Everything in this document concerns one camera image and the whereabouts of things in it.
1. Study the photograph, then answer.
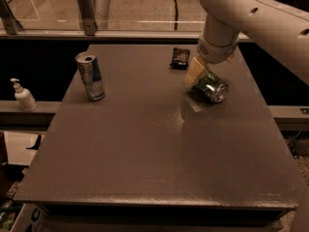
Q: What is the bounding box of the metal railing bracket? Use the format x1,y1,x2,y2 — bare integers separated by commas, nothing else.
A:
0,0,22,35
77,0,98,36

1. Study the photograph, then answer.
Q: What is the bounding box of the white cardboard box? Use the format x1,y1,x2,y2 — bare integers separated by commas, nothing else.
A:
10,204,44,232

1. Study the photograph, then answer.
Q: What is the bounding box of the silver blue energy drink can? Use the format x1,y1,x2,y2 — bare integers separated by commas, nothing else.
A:
75,51,105,102

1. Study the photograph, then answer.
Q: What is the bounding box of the black crumpled snack packet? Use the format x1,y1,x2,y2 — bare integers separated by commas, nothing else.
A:
170,47,190,70

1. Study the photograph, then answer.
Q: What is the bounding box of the white pipe behind glass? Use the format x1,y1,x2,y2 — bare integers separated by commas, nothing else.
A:
66,0,112,30

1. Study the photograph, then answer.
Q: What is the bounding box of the white pump dispenser bottle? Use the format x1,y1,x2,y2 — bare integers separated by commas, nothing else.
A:
11,78,38,112

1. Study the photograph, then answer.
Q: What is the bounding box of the green soda can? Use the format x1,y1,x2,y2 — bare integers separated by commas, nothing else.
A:
195,71,229,103

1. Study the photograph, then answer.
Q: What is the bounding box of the metal railing beam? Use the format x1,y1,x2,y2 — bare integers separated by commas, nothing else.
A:
0,29,252,44

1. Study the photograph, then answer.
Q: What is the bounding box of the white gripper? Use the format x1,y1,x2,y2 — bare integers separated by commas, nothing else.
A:
184,36,239,89

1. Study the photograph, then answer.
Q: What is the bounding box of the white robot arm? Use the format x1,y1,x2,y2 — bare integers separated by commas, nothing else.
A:
197,0,309,84

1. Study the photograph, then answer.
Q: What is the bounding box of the left metal railing bracket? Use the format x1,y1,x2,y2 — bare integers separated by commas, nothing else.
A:
0,0,22,35

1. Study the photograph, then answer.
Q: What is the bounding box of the middle metal railing bracket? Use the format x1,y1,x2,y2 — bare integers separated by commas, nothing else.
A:
77,0,98,36

